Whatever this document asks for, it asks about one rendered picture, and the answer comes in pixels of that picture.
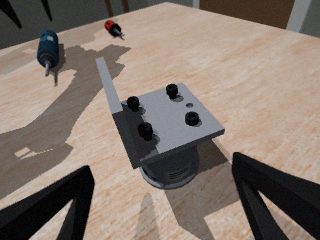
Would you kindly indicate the black socket-head screw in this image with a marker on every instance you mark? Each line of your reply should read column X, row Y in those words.
column 172, row 91
column 191, row 118
column 145, row 131
column 133, row 103

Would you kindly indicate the dark blue electric screwdriver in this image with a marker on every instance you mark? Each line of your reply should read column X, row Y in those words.
column 48, row 50

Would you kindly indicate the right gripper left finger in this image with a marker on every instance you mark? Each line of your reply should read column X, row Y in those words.
column 21, row 220

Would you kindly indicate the dark grey cylinder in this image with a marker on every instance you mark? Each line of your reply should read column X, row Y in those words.
column 174, row 171

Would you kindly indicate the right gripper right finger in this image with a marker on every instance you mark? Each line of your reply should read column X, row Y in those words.
column 296, row 197

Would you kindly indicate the grey metal bracket plate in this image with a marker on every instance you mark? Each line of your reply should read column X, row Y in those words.
column 167, row 117

